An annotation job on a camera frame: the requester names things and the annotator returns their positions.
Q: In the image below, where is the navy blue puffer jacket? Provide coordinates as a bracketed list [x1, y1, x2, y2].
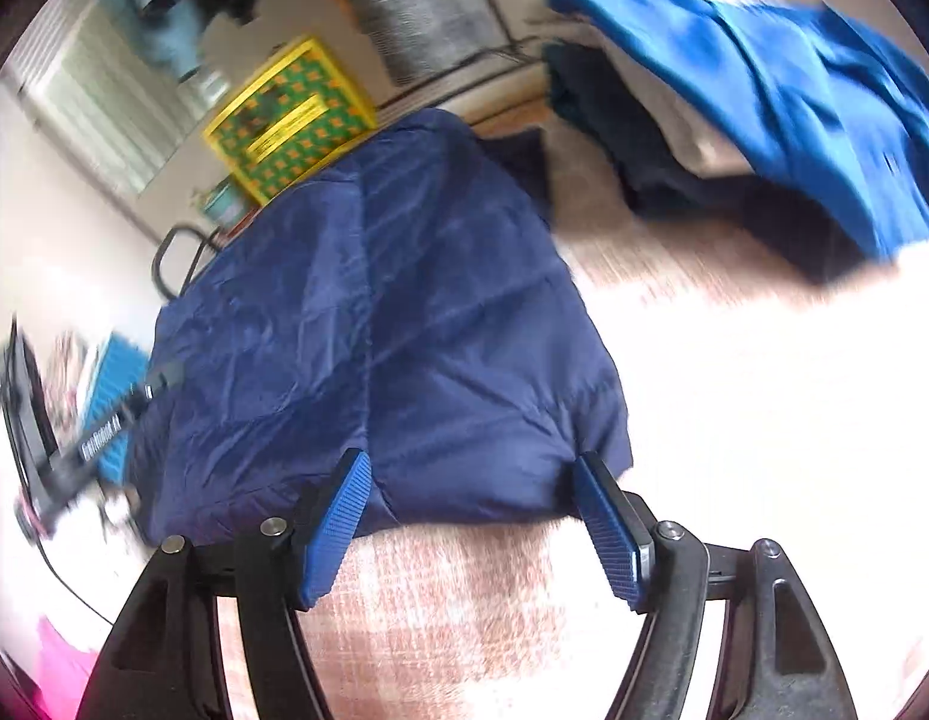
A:
[128, 109, 632, 544]

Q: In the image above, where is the pink sleeve left forearm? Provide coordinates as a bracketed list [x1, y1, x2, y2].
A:
[35, 617, 98, 720]

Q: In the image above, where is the black metal clothes rack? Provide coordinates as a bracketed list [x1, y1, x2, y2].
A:
[158, 0, 546, 273]

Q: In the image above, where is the floral folded quilt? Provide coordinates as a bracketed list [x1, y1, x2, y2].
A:
[43, 330, 89, 433]

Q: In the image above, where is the small potted plant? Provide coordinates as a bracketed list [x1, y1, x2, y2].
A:
[191, 177, 253, 231]

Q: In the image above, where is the dark folded garment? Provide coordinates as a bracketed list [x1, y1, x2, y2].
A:
[543, 41, 868, 284]

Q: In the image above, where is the green striped white cloth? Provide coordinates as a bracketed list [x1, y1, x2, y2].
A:
[4, 0, 209, 202]

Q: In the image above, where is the yellow green patterned box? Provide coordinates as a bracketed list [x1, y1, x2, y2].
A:
[204, 36, 378, 205]

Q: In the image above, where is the bright blue jacket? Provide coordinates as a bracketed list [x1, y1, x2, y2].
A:
[547, 0, 929, 260]

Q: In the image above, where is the grey plaid hanging coat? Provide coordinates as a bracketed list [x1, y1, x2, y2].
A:
[347, 0, 504, 86]

